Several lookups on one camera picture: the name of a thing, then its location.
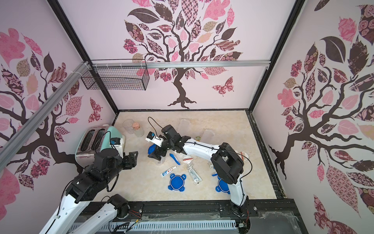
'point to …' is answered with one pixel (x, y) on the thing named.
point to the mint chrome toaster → (91, 139)
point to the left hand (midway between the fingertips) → (130, 156)
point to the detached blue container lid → (222, 185)
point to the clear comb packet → (196, 178)
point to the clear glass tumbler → (128, 125)
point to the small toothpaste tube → (162, 174)
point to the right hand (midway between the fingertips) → (150, 147)
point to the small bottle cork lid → (136, 126)
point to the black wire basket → (117, 74)
